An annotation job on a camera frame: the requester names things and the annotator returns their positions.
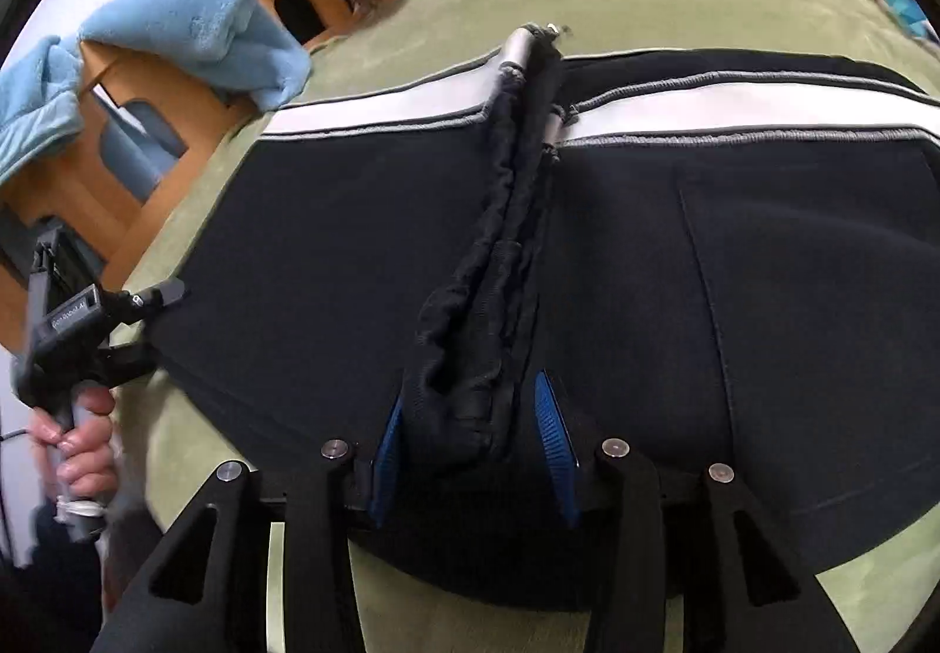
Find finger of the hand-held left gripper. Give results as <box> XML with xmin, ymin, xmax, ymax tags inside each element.
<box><xmin>103</xmin><ymin>280</ymin><xmax>188</xmax><ymax>325</ymax></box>
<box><xmin>106</xmin><ymin>343</ymin><xmax>160</xmax><ymax>384</ymax></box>

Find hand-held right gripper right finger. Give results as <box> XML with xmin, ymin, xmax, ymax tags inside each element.
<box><xmin>532</xmin><ymin>370</ymin><xmax>860</xmax><ymax>653</ymax></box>

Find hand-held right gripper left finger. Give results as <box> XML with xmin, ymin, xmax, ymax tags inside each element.
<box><xmin>92</xmin><ymin>394</ymin><xmax>407</xmax><ymax>653</ymax></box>

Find black pants with white stripe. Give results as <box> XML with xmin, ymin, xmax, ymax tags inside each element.
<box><xmin>143</xmin><ymin>25</ymin><xmax>940</xmax><ymax>614</ymax></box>

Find person's left hand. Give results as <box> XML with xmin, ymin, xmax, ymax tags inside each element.
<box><xmin>29</xmin><ymin>384</ymin><xmax>119</xmax><ymax>514</ymax></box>

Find light blue fleece garment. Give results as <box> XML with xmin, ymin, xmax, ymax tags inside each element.
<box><xmin>0</xmin><ymin>36</ymin><xmax>83</xmax><ymax>180</ymax></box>
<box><xmin>77</xmin><ymin>0</ymin><xmax>313</xmax><ymax>110</ymax></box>

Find person's dark clothing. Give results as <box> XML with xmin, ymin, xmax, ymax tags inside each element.
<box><xmin>0</xmin><ymin>506</ymin><xmax>159</xmax><ymax>653</ymax></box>

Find geometric patterned cushion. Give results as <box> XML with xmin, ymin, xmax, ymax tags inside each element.
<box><xmin>877</xmin><ymin>0</ymin><xmax>940</xmax><ymax>46</ymax></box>

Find wooden bed frame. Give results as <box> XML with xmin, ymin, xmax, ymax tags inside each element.
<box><xmin>0</xmin><ymin>0</ymin><xmax>904</xmax><ymax>346</ymax></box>

